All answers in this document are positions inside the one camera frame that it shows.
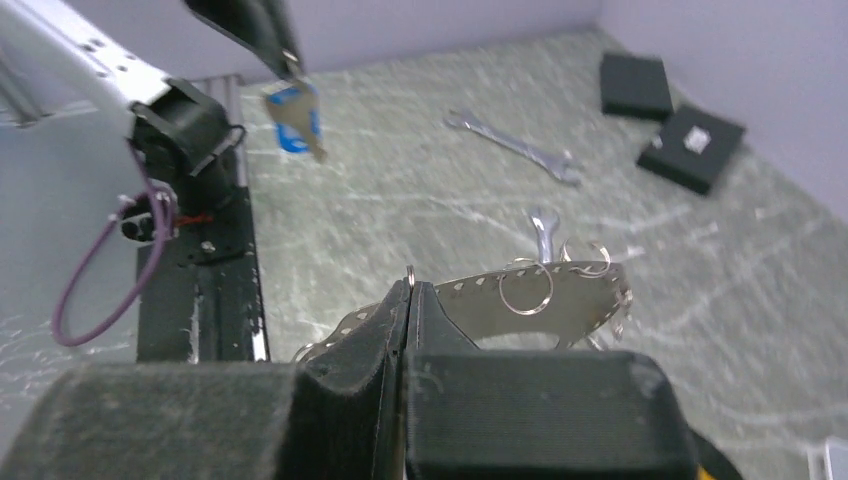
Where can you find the black flat box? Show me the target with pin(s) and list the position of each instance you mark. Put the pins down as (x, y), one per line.
(634, 86)

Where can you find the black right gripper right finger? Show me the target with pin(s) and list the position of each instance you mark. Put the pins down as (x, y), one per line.
(512, 414)

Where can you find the black box with label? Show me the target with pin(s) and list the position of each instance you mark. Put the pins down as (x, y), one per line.
(692, 149)

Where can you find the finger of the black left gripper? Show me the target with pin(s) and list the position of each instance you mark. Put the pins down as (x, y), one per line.
(262, 27)

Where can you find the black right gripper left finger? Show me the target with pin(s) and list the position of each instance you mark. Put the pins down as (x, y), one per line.
(332, 417)

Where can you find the metal arc keyring plate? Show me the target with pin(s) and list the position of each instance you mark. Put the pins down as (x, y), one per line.
(567, 300)

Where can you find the blue key tag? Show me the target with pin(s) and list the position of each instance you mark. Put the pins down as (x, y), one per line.
(293, 110)

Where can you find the large silver wrench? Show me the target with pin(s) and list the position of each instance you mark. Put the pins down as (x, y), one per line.
(559, 166)

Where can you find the yellow black screwdriver near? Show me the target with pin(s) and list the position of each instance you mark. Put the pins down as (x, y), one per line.
(713, 463)

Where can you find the clear plastic box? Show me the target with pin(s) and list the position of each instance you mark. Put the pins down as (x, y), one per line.
(828, 461)

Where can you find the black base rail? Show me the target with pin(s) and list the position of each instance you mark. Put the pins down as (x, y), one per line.
(204, 301)

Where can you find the small silver wrench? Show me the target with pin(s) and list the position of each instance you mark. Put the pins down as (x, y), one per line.
(545, 223)

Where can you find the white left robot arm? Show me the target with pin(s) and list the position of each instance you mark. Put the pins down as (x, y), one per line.
(183, 133)

